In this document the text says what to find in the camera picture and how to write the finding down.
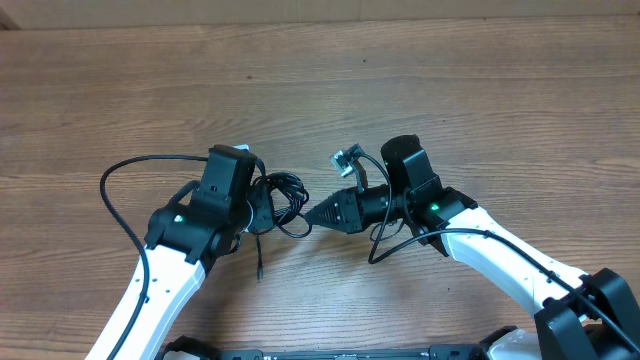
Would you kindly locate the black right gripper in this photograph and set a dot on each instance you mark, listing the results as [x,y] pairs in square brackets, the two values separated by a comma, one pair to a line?
[351,220]

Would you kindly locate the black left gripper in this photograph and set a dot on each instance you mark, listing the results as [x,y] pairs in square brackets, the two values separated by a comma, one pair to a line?
[263,215]

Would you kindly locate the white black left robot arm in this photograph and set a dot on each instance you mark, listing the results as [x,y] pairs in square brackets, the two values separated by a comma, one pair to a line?
[201,223]

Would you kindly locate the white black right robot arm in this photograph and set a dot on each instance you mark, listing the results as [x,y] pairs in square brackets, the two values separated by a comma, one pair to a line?
[577,315]

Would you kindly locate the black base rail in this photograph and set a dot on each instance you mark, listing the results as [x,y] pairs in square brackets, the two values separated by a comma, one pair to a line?
[185,348]

